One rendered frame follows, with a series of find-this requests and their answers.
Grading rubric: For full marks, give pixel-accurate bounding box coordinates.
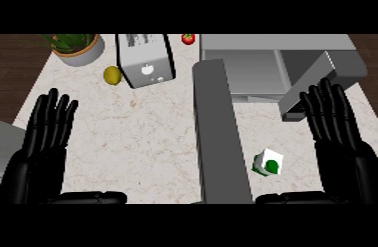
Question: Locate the grey microwave door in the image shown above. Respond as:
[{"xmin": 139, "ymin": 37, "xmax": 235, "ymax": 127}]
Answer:
[{"xmin": 192, "ymin": 58, "xmax": 254, "ymax": 205}]

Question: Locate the white and green milk carton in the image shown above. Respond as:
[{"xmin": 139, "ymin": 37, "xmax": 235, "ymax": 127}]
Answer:
[{"xmin": 251, "ymin": 148, "xmax": 285, "ymax": 177}]

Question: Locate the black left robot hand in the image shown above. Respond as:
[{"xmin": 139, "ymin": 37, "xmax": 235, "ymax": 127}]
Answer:
[{"xmin": 0, "ymin": 87, "xmax": 129, "ymax": 205}]

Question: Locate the grey microwave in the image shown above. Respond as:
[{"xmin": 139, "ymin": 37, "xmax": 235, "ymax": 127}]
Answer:
[{"xmin": 200, "ymin": 33, "xmax": 370, "ymax": 123}]

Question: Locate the silver toaster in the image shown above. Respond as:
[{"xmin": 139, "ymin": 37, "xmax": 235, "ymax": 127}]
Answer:
[{"xmin": 114, "ymin": 33, "xmax": 178, "ymax": 90}]

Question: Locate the red strawberry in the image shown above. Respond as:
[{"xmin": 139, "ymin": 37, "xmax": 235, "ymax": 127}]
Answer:
[{"xmin": 181, "ymin": 33, "xmax": 197, "ymax": 46}]

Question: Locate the yellow lemon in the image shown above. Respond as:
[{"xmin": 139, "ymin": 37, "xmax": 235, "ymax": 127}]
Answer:
[{"xmin": 102, "ymin": 65, "xmax": 124, "ymax": 86}]

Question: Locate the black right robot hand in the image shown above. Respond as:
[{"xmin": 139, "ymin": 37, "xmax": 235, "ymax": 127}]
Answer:
[{"xmin": 254, "ymin": 77, "xmax": 378, "ymax": 205}]

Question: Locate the potted green plant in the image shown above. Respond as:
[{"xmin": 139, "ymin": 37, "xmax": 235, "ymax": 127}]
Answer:
[{"xmin": 21, "ymin": 33, "xmax": 107, "ymax": 68}]

